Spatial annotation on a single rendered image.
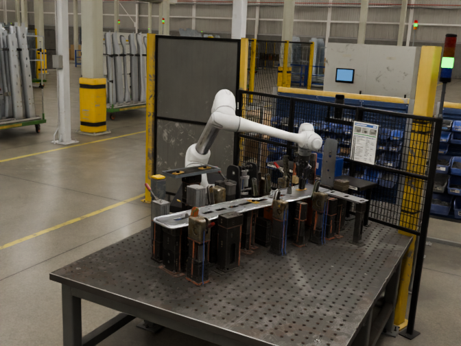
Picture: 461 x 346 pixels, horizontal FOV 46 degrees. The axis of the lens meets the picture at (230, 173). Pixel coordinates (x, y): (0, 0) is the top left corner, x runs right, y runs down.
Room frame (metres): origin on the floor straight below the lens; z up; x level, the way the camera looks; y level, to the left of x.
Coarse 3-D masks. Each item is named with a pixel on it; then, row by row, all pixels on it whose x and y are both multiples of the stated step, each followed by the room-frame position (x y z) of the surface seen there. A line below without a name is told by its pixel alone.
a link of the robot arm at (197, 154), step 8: (216, 96) 3.62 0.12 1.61; (224, 96) 3.58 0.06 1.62; (232, 96) 3.61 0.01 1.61; (216, 104) 3.56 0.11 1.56; (224, 104) 3.52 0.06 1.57; (232, 104) 3.55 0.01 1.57; (208, 128) 3.71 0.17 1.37; (216, 128) 3.69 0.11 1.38; (200, 136) 3.82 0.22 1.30; (208, 136) 3.74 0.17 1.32; (200, 144) 3.81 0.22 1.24; (208, 144) 3.79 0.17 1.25; (192, 152) 3.86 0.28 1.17; (200, 152) 3.84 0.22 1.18; (208, 152) 3.89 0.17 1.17; (192, 160) 3.86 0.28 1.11; (200, 160) 3.85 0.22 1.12; (208, 160) 3.91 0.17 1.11
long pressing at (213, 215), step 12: (300, 192) 3.54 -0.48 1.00; (324, 192) 3.58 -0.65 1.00; (216, 204) 3.17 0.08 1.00; (228, 204) 3.19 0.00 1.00; (240, 204) 3.21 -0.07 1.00; (252, 204) 3.21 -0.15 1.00; (264, 204) 3.23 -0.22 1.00; (168, 216) 2.90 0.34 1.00; (180, 216) 2.91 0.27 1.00; (204, 216) 2.93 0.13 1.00; (216, 216) 2.95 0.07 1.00; (168, 228) 2.73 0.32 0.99
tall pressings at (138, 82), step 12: (108, 36) 13.11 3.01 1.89; (120, 36) 13.57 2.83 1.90; (132, 36) 13.93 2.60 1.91; (144, 36) 14.07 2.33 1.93; (108, 48) 13.07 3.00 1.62; (132, 48) 13.90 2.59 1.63; (108, 60) 13.07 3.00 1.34; (120, 60) 13.41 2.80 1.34; (132, 60) 13.88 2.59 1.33; (144, 60) 14.26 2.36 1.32; (108, 72) 13.06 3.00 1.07; (120, 72) 13.38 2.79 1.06; (132, 72) 13.86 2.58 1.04; (144, 72) 14.23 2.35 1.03; (108, 84) 13.06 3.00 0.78; (120, 84) 13.35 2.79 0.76; (132, 84) 13.85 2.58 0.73; (144, 84) 14.21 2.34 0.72; (108, 96) 13.05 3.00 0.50; (120, 96) 13.33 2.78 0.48; (132, 96) 13.84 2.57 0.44; (144, 96) 13.79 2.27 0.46
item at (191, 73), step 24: (168, 48) 6.26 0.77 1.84; (192, 48) 6.10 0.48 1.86; (216, 48) 5.96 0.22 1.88; (240, 48) 5.83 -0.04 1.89; (168, 72) 6.26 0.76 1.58; (192, 72) 6.10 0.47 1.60; (216, 72) 5.95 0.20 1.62; (240, 72) 5.79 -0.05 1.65; (168, 96) 6.26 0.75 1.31; (192, 96) 6.09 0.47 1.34; (168, 120) 6.26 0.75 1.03; (192, 120) 6.10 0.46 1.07; (168, 144) 6.25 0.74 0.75; (192, 144) 6.09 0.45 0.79; (216, 144) 5.95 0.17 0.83; (168, 168) 6.24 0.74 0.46; (168, 192) 6.24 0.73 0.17
